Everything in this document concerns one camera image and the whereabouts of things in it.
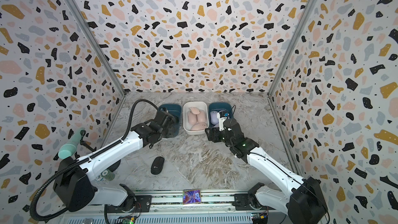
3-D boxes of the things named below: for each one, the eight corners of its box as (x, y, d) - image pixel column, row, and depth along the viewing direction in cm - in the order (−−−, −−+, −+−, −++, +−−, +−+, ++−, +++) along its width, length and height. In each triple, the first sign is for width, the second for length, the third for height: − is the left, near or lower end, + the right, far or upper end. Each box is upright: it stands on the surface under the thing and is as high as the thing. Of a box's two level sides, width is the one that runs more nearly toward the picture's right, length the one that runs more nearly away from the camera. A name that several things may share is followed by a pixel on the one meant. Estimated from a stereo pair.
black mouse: (150, 174, 84) (149, 173, 83) (154, 158, 90) (153, 156, 88) (161, 174, 84) (160, 173, 83) (164, 158, 90) (164, 156, 89)
